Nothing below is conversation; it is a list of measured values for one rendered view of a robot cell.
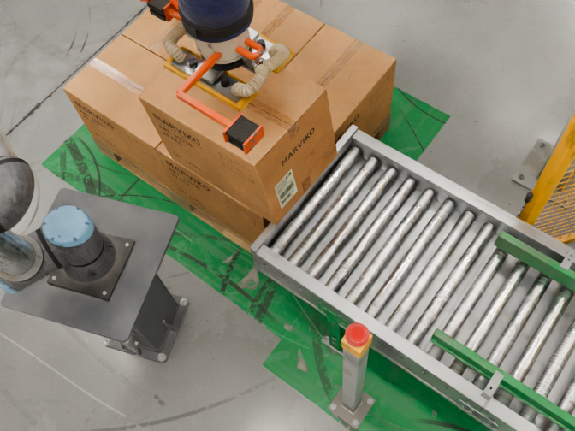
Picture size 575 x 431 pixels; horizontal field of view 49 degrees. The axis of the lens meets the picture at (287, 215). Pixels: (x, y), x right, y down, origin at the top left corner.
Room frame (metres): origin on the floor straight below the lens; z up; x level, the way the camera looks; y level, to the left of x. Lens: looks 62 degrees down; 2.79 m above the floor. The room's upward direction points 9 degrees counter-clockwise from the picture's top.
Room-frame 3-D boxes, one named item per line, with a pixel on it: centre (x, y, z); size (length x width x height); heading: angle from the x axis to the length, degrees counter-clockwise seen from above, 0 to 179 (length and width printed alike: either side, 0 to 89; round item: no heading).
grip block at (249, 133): (1.07, 0.09, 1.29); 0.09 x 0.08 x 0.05; 134
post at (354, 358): (0.51, -0.14, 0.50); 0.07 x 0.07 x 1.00; 45
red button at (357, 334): (0.51, -0.14, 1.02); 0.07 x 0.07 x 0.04
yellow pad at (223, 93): (1.40, 0.18, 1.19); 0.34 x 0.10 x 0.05; 44
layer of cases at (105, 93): (1.96, 0.17, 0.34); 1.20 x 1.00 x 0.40; 45
